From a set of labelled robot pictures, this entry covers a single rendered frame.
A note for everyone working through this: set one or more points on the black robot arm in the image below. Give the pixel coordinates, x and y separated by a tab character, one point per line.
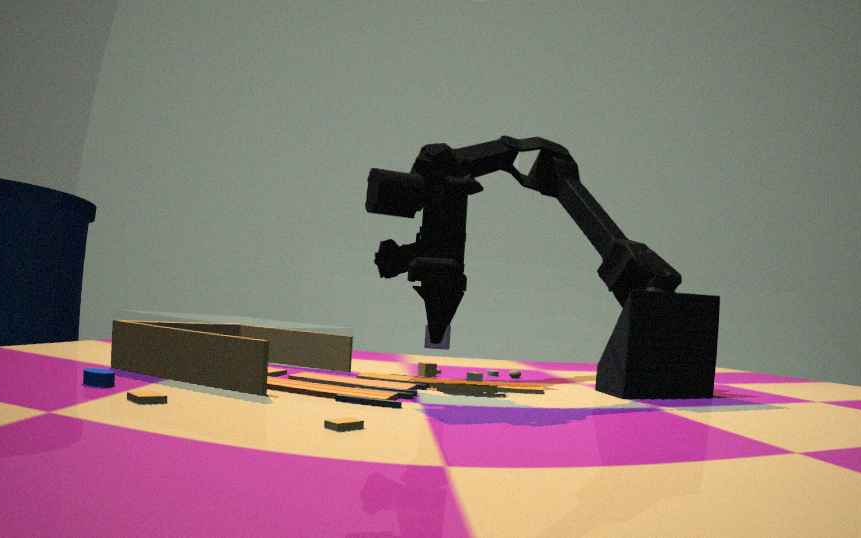
441	178

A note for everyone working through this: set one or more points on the purple and pink letter cube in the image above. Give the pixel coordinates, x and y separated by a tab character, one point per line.
444	343

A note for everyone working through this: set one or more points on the blue short cylinder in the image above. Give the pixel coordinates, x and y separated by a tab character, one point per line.
99	377

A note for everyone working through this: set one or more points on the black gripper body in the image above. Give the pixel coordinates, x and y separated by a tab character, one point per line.
443	250

